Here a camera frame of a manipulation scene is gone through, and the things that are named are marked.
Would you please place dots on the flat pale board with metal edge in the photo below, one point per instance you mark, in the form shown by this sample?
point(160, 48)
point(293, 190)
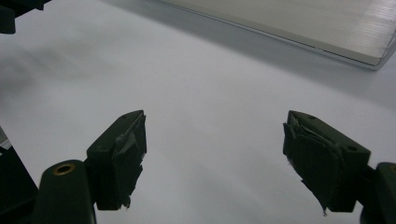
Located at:
point(311, 21)

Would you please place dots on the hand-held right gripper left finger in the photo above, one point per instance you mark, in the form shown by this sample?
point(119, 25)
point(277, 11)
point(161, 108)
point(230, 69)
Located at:
point(107, 161)

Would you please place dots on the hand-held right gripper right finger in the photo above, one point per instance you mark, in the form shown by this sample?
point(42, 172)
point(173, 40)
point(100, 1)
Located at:
point(323, 161)

